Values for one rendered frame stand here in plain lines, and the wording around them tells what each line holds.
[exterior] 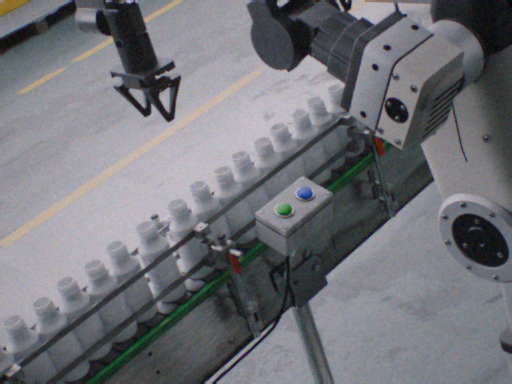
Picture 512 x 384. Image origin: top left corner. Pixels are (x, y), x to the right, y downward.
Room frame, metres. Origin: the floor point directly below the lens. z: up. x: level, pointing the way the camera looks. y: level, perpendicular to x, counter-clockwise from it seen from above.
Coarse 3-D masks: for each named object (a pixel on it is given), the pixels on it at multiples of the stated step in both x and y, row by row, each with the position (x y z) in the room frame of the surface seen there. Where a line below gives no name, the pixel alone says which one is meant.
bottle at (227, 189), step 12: (216, 168) 1.77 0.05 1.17; (228, 168) 1.76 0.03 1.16; (216, 180) 1.74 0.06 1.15; (228, 180) 1.74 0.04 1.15; (216, 192) 1.75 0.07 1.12; (228, 192) 1.73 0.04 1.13; (240, 192) 1.73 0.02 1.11; (240, 204) 1.73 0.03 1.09; (228, 216) 1.73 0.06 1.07; (240, 216) 1.72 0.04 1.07; (252, 216) 1.75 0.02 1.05; (240, 228) 1.72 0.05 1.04; (252, 228) 1.73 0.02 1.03; (240, 240) 1.72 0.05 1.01; (252, 240) 1.73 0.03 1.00
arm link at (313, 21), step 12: (288, 0) 1.24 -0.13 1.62; (300, 0) 1.23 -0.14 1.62; (312, 0) 1.22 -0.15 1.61; (324, 0) 1.21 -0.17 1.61; (288, 12) 1.20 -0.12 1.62; (300, 12) 1.20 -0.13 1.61; (312, 12) 1.19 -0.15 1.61; (324, 12) 1.19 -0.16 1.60; (300, 24) 1.18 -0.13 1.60; (312, 24) 1.17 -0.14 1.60; (300, 36) 1.18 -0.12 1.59; (312, 36) 1.16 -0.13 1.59; (300, 60) 1.20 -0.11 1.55
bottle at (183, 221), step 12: (168, 204) 1.69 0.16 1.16; (180, 204) 1.70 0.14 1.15; (180, 216) 1.66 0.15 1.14; (192, 216) 1.68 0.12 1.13; (180, 228) 1.66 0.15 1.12; (192, 240) 1.65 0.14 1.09; (180, 252) 1.67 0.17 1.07; (192, 252) 1.65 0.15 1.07; (204, 252) 1.66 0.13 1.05; (192, 264) 1.65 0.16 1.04; (192, 276) 1.66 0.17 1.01; (204, 276) 1.65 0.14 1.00
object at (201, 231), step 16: (352, 128) 1.91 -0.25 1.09; (368, 128) 1.86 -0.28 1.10; (352, 144) 1.90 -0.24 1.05; (384, 176) 1.86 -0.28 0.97; (384, 192) 1.86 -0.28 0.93; (160, 224) 1.76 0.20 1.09; (208, 224) 1.65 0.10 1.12; (208, 240) 1.64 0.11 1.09; (224, 240) 1.60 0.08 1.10; (208, 256) 1.65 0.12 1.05; (224, 256) 1.59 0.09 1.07; (240, 256) 1.56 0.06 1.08; (240, 272) 1.59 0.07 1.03; (240, 288) 1.59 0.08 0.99; (240, 304) 1.64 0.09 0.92; (256, 304) 1.61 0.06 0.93; (256, 320) 1.60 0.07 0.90; (256, 336) 1.59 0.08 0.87; (16, 368) 1.38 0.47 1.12
